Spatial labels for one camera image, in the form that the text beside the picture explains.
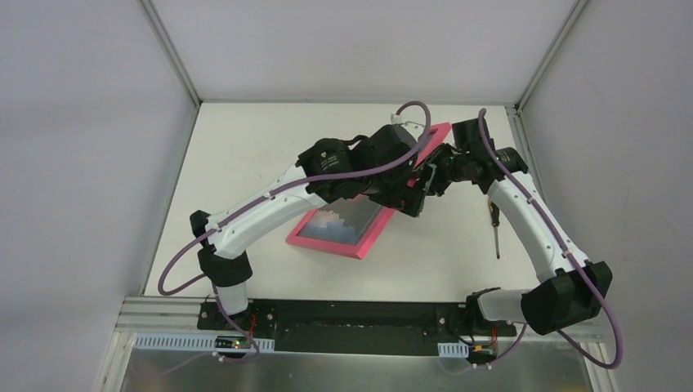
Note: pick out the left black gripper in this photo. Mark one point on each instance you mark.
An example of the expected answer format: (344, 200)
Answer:
(404, 200)

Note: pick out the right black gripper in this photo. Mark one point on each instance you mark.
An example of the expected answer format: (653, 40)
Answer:
(435, 176)

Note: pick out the pink photo frame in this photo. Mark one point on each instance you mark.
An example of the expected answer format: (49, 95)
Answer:
(373, 238)

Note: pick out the black screwdriver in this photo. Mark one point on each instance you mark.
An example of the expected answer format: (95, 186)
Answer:
(495, 222)

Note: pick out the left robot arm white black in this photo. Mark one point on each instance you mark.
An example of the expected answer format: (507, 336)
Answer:
(377, 167)

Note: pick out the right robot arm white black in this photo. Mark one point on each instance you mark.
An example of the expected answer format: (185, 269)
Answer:
(570, 285)

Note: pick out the sunset landscape photo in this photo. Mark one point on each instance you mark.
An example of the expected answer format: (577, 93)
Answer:
(345, 221)

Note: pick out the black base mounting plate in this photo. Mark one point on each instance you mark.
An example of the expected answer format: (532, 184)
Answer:
(362, 327)

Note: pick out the right white cable duct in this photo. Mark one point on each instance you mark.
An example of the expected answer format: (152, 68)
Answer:
(453, 350)

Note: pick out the white cable duct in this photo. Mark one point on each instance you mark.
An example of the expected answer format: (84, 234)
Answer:
(196, 342)
(453, 350)

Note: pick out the left white cable duct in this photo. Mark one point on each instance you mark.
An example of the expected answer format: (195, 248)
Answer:
(196, 342)

